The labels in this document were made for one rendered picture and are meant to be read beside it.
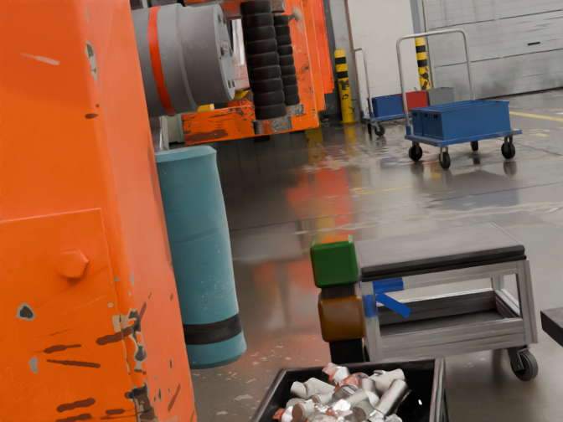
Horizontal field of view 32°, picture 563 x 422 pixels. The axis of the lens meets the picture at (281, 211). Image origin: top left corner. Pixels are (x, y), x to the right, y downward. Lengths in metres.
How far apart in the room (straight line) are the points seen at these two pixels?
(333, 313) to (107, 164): 0.28
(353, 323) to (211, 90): 0.46
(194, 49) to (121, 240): 0.57
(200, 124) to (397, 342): 2.76
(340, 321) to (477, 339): 1.52
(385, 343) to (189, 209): 1.28
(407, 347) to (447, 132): 4.51
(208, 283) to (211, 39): 0.30
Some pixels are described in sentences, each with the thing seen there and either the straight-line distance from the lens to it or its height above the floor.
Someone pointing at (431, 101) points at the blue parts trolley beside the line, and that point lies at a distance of 10.64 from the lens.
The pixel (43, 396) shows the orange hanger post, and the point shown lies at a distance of 0.71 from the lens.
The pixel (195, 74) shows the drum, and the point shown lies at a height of 0.83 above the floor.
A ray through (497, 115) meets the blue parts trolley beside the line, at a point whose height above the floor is 0.31.
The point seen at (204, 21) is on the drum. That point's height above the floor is 0.89.
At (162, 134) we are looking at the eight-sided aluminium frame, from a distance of 1.52.
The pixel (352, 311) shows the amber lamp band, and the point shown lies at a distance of 0.86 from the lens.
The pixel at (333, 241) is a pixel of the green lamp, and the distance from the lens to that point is 0.86.
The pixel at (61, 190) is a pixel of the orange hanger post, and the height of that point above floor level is 0.76.
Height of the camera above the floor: 0.81
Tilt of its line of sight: 8 degrees down
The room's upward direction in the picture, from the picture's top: 8 degrees counter-clockwise
